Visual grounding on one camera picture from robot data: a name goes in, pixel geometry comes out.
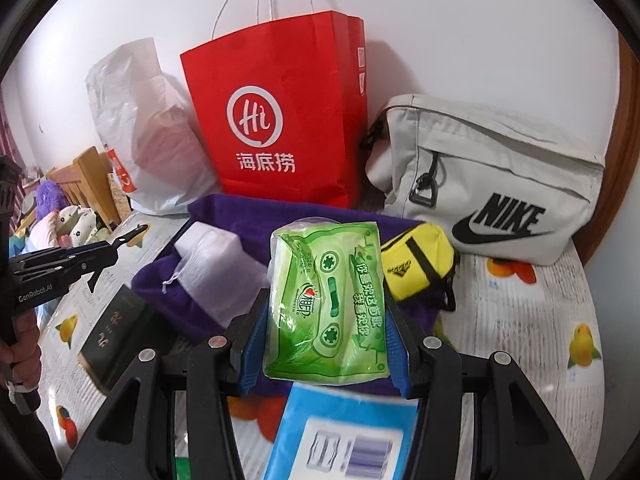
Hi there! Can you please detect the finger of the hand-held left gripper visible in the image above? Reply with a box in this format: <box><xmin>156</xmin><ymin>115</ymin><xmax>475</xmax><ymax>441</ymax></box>
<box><xmin>10</xmin><ymin>252</ymin><xmax>119</xmax><ymax>294</ymax></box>
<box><xmin>65</xmin><ymin>224</ymin><xmax>151</xmax><ymax>265</ymax></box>

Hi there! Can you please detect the white plastic shopping bag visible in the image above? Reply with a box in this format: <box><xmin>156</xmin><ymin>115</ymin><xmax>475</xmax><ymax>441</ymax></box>
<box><xmin>85</xmin><ymin>37</ymin><xmax>221</xmax><ymax>217</ymax></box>

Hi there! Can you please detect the purple towel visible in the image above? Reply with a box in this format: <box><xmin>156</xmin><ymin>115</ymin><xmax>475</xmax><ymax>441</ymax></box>
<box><xmin>131</xmin><ymin>194</ymin><xmax>441</xmax><ymax>396</ymax></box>

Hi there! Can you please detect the brown wooden door frame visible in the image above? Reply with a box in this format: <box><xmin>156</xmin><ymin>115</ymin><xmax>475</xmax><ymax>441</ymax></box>
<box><xmin>575</xmin><ymin>35</ymin><xmax>633</xmax><ymax>266</ymax></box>

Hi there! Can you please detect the dark tea box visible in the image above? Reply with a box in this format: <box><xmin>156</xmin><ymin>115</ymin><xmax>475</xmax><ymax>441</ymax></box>
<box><xmin>77</xmin><ymin>284</ymin><xmax>186</xmax><ymax>396</ymax></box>

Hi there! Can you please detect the person's left hand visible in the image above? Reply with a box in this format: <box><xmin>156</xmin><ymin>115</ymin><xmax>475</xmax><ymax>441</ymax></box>
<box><xmin>0</xmin><ymin>342</ymin><xmax>43</xmax><ymax>391</ymax></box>

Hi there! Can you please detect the red paper bag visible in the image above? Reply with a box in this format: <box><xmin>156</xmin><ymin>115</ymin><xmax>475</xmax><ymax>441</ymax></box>
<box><xmin>180</xmin><ymin>0</ymin><xmax>370</xmax><ymax>208</ymax></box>

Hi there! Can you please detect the blue tissue box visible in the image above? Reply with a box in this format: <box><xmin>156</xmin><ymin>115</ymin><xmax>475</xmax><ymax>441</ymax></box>
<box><xmin>262</xmin><ymin>384</ymin><xmax>421</xmax><ymax>480</ymax></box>

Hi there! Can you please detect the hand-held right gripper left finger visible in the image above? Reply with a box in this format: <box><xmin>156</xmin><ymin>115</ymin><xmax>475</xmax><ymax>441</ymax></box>
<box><xmin>62</xmin><ymin>287</ymin><xmax>273</xmax><ymax>480</ymax></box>

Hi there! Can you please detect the purple plush toy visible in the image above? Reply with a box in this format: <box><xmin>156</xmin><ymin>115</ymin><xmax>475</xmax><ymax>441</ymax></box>
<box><xmin>37</xmin><ymin>180</ymin><xmax>63</xmax><ymax>216</ymax></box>

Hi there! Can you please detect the yellow mini pouch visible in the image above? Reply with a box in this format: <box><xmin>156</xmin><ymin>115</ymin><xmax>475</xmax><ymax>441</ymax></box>
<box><xmin>380</xmin><ymin>222</ymin><xmax>458</xmax><ymax>313</ymax></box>

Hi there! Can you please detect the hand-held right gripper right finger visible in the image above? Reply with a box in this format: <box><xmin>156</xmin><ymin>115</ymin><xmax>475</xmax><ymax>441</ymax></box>
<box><xmin>382</xmin><ymin>302</ymin><xmax>586</xmax><ymax>480</ymax></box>

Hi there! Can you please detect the green wet wipes packet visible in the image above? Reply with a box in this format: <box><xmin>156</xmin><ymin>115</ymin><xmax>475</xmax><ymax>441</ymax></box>
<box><xmin>263</xmin><ymin>217</ymin><xmax>392</xmax><ymax>386</ymax></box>

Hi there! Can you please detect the grey waist bag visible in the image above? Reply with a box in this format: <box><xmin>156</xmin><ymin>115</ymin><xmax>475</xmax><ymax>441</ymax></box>
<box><xmin>361</xmin><ymin>94</ymin><xmax>607</xmax><ymax>266</ymax></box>

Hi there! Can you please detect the wooden headboard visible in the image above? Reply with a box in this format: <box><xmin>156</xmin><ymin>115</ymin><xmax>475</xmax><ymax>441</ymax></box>
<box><xmin>47</xmin><ymin>146</ymin><xmax>123</xmax><ymax>233</ymax></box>

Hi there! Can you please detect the white tissue paper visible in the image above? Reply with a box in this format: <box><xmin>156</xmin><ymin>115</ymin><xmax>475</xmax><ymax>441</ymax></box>
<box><xmin>162</xmin><ymin>221</ymin><xmax>273</xmax><ymax>328</ymax></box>

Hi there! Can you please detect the white dotted plush toy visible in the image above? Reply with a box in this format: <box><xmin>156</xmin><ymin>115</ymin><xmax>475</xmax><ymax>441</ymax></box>
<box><xmin>55</xmin><ymin>205</ymin><xmax>113</xmax><ymax>248</ymax></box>

